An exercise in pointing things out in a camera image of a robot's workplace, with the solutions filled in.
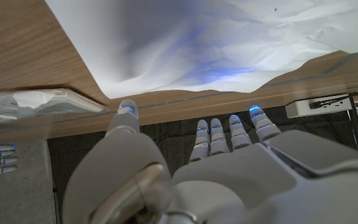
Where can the black backdrop stand pole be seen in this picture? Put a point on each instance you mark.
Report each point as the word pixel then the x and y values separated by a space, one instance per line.
pixel 356 124

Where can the white paper sheet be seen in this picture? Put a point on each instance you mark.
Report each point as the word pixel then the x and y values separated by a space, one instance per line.
pixel 197 46

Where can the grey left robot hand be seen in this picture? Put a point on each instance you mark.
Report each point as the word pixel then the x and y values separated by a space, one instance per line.
pixel 228 186

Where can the white power strip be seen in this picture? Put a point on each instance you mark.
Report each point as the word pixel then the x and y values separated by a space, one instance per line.
pixel 300 109

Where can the clear plastic bag with print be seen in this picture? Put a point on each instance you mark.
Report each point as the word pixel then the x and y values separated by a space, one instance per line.
pixel 42 104

